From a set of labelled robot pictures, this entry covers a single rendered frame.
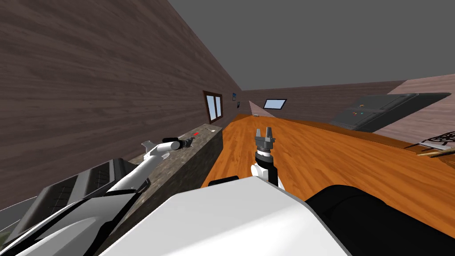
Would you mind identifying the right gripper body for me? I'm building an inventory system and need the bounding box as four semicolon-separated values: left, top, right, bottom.
255;136;275;152

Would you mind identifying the black framed window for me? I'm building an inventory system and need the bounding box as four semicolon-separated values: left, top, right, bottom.
263;98;287;111

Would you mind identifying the brown framed window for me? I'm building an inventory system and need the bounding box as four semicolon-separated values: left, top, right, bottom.
203;90;224;124

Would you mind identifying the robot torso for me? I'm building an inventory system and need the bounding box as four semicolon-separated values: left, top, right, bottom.
99;175;351;256

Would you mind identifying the black cabinet appliance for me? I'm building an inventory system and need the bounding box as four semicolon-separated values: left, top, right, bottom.
328;92;452;133

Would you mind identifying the dark grey countertop appliance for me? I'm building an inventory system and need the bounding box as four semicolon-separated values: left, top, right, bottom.
3;158;151;246

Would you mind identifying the black wire chair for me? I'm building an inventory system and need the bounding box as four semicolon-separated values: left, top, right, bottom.
404;131;455;159

